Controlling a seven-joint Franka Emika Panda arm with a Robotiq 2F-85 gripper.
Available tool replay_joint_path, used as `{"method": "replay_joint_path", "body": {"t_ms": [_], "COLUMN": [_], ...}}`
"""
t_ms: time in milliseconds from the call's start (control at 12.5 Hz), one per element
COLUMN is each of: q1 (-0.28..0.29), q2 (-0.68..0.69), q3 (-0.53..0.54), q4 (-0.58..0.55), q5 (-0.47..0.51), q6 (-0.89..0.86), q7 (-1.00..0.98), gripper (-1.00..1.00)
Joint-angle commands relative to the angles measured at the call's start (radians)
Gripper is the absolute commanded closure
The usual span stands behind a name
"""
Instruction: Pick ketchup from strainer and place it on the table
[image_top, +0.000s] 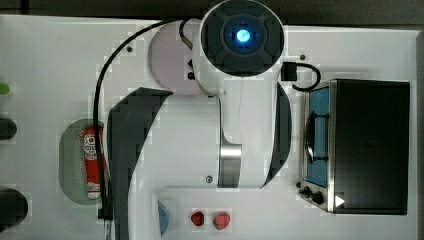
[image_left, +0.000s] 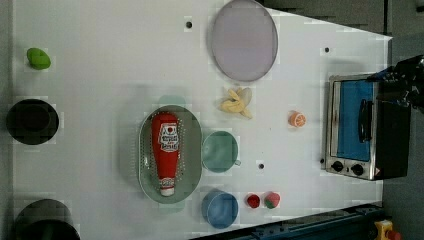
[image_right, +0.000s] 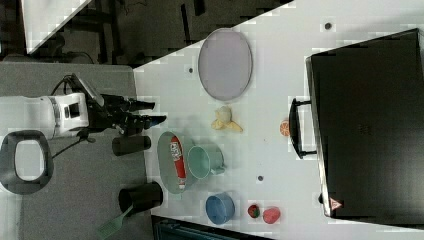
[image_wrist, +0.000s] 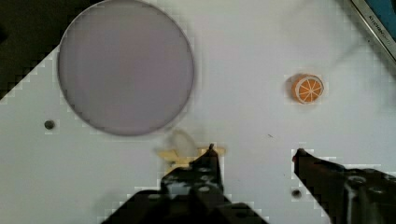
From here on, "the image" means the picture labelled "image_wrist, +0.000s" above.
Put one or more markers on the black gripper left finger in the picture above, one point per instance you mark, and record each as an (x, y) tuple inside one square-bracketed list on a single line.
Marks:
[(188, 195)]

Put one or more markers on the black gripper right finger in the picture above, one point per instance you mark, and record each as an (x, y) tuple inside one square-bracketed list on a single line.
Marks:
[(348, 196)]

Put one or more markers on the peeled banana toy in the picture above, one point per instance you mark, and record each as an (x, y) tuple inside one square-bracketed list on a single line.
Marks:
[(180, 150)]

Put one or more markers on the orange slice toy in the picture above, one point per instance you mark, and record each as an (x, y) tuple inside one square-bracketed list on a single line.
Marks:
[(306, 88)]

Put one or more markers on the round lilac plate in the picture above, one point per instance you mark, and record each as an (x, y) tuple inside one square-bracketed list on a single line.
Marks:
[(125, 67)]

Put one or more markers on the black toaster oven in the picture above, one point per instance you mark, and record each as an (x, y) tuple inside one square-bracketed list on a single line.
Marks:
[(379, 19)]

